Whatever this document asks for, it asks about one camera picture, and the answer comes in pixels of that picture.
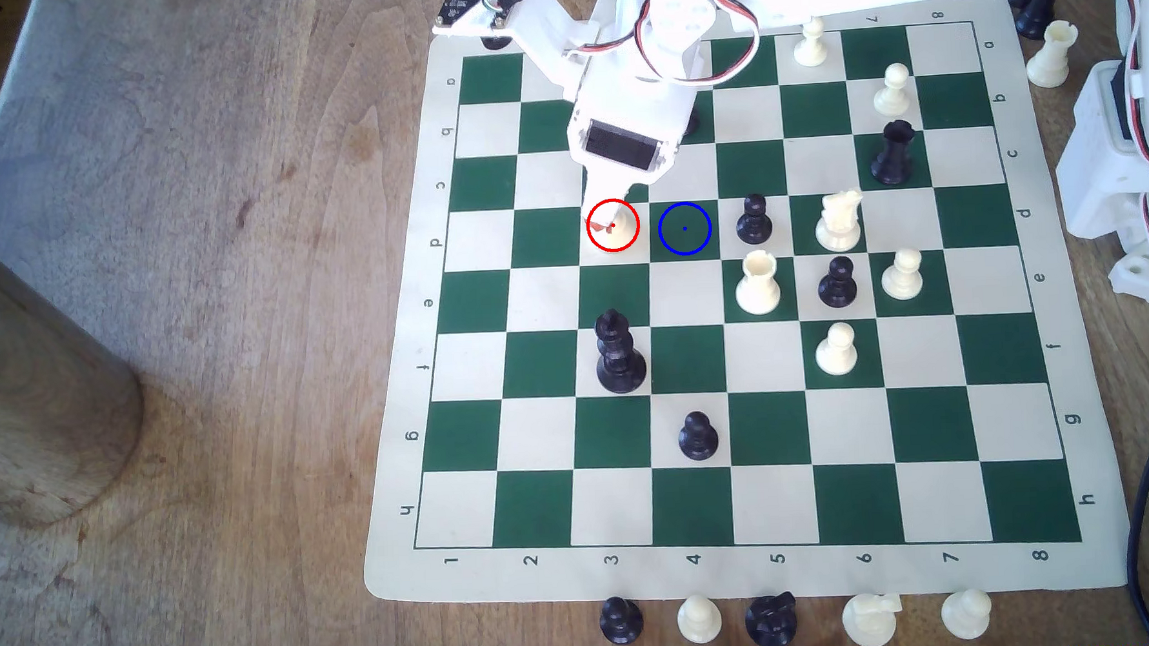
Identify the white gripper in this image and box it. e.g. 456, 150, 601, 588
563, 41, 719, 238

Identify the white bishop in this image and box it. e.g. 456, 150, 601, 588
596, 199, 633, 248

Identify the green white chess mat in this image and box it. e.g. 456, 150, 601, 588
339, 0, 1141, 622

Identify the black king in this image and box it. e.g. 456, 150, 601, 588
594, 307, 649, 396

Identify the white rook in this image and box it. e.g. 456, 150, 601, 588
1023, 18, 1081, 90
732, 249, 783, 318

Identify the white knight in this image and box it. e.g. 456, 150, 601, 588
813, 189, 867, 254
840, 592, 906, 646

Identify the white pawn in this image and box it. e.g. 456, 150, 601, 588
871, 62, 914, 118
675, 594, 724, 646
792, 16, 830, 69
939, 588, 994, 641
814, 321, 861, 378
879, 247, 926, 302

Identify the black rook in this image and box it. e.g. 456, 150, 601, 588
868, 119, 919, 187

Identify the black bishop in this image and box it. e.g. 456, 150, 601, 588
1015, 0, 1069, 41

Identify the wooden cylinder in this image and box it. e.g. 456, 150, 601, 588
0, 216, 150, 529

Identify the red black servo wire loop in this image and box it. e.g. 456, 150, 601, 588
636, 0, 765, 91

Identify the camera module with white bracket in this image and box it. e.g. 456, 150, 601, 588
429, 0, 590, 108

